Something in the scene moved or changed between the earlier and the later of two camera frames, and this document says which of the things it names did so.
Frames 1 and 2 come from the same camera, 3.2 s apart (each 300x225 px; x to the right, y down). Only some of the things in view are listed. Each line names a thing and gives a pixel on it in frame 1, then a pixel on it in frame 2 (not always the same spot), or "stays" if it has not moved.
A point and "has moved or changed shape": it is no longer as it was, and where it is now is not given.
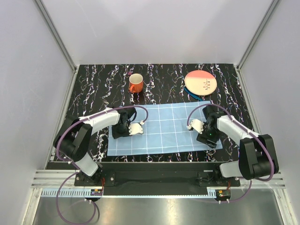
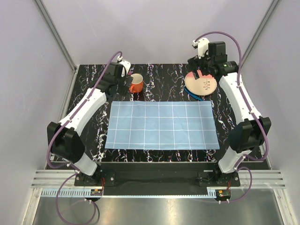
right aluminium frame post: (257, 33) stays
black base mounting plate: (211, 174) stays
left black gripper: (115, 135) → (123, 89)
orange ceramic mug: (136, 81) stays
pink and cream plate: (201, 83) stays
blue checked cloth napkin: (165, 130) has moved or changed shape
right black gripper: (203, 138) → (196, 62)
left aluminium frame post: (50, 26) stays
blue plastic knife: (196, 96) stays
